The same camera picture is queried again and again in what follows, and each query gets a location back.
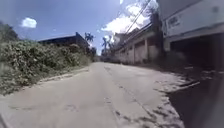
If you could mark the dark roofed building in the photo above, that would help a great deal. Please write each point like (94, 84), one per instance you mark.
(66, 40)

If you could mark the overgrown bush bank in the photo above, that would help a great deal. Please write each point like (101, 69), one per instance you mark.
(30, 61)

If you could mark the long pillared building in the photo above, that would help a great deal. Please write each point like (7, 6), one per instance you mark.
(136, 48)

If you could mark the white building with sign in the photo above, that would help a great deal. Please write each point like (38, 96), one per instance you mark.
(193, 30)

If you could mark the grey concrete road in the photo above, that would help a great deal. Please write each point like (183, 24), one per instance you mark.
(96, 100)

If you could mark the palm trees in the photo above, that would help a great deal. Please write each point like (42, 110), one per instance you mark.
(100, 43)

